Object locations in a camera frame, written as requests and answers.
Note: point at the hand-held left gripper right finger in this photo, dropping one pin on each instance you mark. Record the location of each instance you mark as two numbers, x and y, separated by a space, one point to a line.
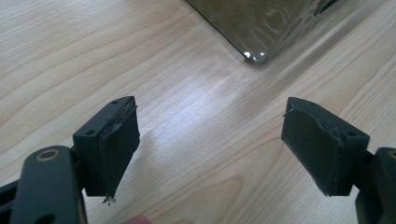
317 146

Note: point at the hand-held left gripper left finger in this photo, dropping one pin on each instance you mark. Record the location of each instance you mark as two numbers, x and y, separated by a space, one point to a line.
107 149

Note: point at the dark glossy plastic bag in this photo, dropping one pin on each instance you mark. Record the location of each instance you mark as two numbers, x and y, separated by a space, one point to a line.
264 25

